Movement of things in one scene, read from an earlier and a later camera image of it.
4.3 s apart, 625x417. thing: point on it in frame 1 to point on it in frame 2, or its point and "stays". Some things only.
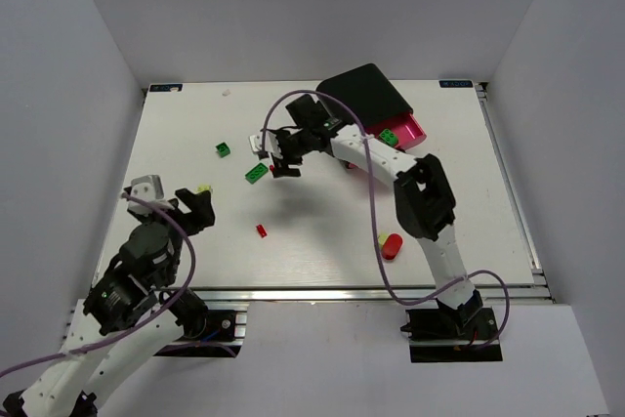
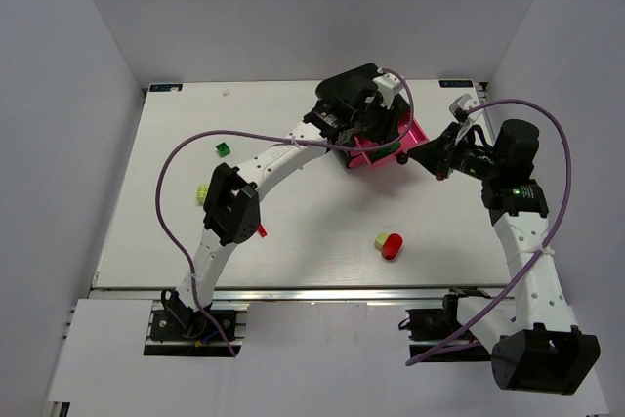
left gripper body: (190, 215) to (386, 125)
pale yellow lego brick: (203, 187) stays
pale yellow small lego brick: (382, 237) stays
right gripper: (285, 149) to (449, 152)
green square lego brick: (223, 149) stays
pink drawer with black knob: (407, 130) stays
